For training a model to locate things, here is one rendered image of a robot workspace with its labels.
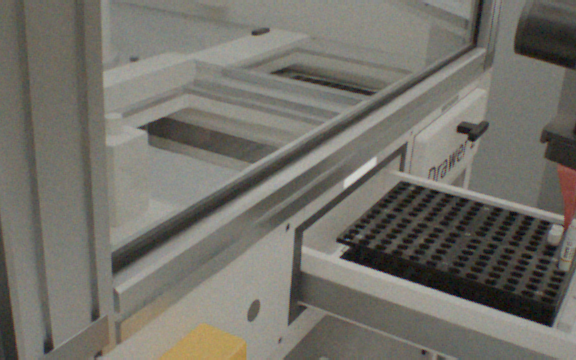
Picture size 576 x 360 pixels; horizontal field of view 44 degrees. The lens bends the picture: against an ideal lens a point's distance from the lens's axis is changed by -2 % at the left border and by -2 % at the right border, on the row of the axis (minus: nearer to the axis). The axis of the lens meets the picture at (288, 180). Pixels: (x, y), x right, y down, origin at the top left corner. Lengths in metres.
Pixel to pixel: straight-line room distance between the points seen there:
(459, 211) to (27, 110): 0.56
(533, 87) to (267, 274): 1.79
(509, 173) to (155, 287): 2.03
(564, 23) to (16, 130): 0.46
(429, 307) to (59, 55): 0.42
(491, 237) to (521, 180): 1.68
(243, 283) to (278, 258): 0.06
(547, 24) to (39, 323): 0.47
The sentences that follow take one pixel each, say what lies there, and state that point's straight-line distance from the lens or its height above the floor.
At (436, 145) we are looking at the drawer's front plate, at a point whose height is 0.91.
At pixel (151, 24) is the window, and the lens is 0.47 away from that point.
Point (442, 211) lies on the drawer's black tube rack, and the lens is 0.83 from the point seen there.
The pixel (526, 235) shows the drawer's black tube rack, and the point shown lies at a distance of 0.81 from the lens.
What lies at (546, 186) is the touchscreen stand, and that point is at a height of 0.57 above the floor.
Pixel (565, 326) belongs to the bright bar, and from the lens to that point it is 0.78.
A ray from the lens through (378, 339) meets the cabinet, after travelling 1.13.
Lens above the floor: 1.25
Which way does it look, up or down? 24 degrees down
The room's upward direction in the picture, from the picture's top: 4 degrees clockwise
